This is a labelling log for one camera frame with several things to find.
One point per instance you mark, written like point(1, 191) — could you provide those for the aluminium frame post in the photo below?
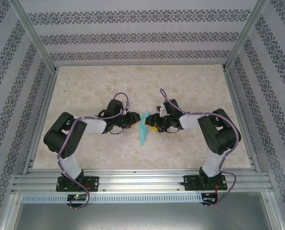
point(34, 36)
point(246, 36)

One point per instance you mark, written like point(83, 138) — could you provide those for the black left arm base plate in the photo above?
point(93, 183)

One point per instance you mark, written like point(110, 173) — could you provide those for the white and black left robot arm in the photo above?
point(69, 165)

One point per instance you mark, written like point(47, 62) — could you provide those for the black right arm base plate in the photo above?
point(189, 183)

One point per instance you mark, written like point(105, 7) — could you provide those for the aluminium table side rail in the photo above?
point(47, 95)
point(236, 95)

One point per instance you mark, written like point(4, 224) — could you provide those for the grey sheet metal tray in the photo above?
point(142, 218)

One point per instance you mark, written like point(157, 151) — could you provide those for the teal paper sheet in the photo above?
point(143, 134)

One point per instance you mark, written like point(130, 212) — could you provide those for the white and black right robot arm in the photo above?
point(213, 165)

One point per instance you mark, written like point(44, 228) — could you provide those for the aluminium mounting rail beam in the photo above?
point(142, 180)

